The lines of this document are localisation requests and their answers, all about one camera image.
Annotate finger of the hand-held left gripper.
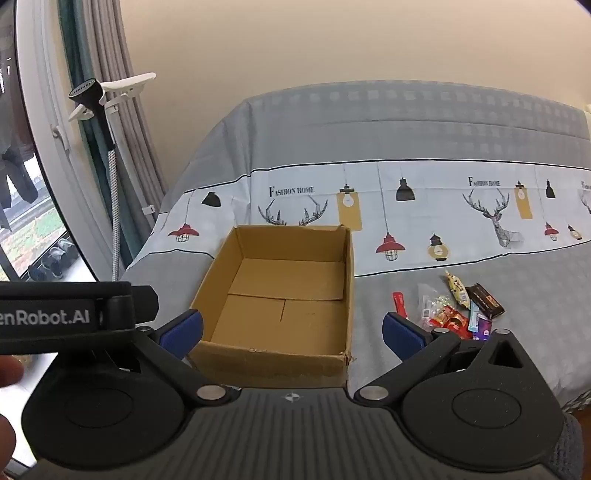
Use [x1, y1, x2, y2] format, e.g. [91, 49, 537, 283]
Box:
[133, 285, 160, 326]

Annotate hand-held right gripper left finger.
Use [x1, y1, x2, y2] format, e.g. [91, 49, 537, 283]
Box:
[99, 310, 241, 408]

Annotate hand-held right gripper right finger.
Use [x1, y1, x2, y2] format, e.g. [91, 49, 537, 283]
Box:
[353, 312, 532, 409]

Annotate clear plastic candy bag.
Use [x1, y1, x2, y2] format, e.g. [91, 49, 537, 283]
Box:
[417, 283, 452, 320]

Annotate red candy packet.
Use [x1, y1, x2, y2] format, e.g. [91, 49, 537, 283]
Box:
[427, 306, 468, 340]

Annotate yellow snack packet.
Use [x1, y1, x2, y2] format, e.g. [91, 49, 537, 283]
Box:
[444, 271, 472, 306]

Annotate purple snack packet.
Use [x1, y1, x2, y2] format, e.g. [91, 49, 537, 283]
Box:
[472, 315, 494, 341]

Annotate cardboard box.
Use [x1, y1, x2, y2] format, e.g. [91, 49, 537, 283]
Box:
[188, 223, 357, 389]

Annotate person's left hand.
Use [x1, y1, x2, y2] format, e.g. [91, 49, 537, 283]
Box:
[0, 355, 25, 464]

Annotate dark hanging clothes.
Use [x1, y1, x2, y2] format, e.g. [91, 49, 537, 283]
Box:
[0, 28, 38, 232]

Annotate teal curtain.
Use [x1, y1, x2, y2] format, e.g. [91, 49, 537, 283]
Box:
[54, 0, 139, 271]

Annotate grey patterned sofa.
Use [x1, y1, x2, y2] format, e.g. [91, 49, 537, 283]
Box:
[124, 80, 591, 416]

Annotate dark grey knit cloth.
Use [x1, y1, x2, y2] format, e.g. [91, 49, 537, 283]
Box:
[545, 411, 585, 480]

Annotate black garment steamer head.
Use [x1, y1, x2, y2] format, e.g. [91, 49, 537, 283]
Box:
[68, 78, 116, 153]

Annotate white plastic hanger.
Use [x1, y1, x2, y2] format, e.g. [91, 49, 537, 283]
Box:
[68, 72, 158, 123]

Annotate braided steamer hose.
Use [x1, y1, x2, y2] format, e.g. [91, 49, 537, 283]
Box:
[107, 147, 125, 283]

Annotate white window frame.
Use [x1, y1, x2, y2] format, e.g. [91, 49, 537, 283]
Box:
[14, 0, 116, 283]

